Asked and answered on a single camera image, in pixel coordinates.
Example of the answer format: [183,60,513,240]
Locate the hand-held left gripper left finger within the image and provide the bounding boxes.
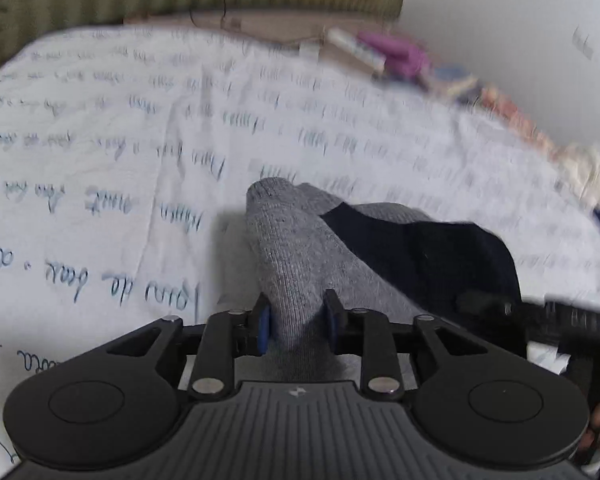
[101,291,274,402]

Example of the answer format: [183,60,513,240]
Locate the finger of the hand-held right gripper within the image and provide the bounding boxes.
[455,292,532,324]

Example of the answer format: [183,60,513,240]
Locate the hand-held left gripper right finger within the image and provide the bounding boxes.
[322,288,527,402]

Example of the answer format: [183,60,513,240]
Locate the grey and navy knit sweater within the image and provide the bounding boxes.
[242,177,527,387]

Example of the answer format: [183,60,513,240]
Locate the cream cloth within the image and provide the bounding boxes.
[557,141,600,211]

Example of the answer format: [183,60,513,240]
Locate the orange patterned cloth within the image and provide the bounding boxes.
[480,85,567,158]

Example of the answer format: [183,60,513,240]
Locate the white script-printed blanket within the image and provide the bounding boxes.
[0,22,600,467]

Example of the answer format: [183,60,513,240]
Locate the purple cloth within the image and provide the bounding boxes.
[357,30,433,82]

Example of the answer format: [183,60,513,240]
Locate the white power strip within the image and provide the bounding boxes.
[326,27,387,74]

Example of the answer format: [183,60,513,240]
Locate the white wall socket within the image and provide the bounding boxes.
[572,26,595,61]

